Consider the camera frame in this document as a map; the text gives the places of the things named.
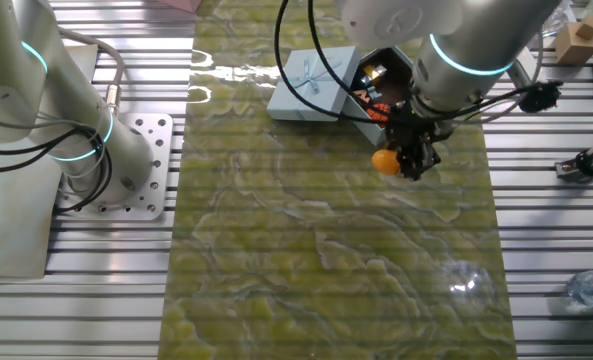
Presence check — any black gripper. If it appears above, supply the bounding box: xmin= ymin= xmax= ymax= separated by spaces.
xmin=385 ymin=110 xmax=456 ymax=182

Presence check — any yellow orange toy mango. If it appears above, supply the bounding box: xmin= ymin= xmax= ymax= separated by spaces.
xmin=371 ymin=148 xmax=403 ymax=177

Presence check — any light blue gift box base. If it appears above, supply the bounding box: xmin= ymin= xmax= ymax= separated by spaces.
xmin=342 ymin=45 xmax=418 ymax=147

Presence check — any light blue gift box lid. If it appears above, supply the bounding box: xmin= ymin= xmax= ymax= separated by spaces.
xmin=266 ymin=45 xmax=363 ymax=123

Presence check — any green marble pattern mat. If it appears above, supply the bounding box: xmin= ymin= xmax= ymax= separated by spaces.
xmin=156 ymin=0 xmax=518 ymax=360

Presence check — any large wooden cube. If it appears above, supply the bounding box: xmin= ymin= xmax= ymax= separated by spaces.
xmin=554 ymin=28 xmax=593 ymax=66

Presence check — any small wooden cube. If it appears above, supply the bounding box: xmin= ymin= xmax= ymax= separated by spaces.
xmin=574 ymin=14 xmax=593 ymax=41

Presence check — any silver robot mounting plate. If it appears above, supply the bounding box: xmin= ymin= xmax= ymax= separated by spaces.
xmin=54 ymin=112 xmax=175 ymax=222

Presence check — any pink flat object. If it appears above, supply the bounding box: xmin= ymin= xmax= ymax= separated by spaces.
xmin=155 ymin=0 xmax=203 ymax=14

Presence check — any black cable clip bundle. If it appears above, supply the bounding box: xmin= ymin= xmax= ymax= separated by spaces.
xmin=518 ymin=79 xmax=564 ymax=114

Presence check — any black cable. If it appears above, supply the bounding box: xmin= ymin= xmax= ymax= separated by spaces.
xmin=305 ymin=0 xmax=537 ymax=124
xmin=273 ymin=0 xmax=537 ymax=126

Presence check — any grey cable with metal plug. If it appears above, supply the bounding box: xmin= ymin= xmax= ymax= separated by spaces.
xmin=54 ymin=25 xmax=126 ymax=116

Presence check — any black cable loop bundle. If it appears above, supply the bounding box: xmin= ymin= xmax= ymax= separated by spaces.
xmin=0 ymin=117 xmax=114 ymax=211

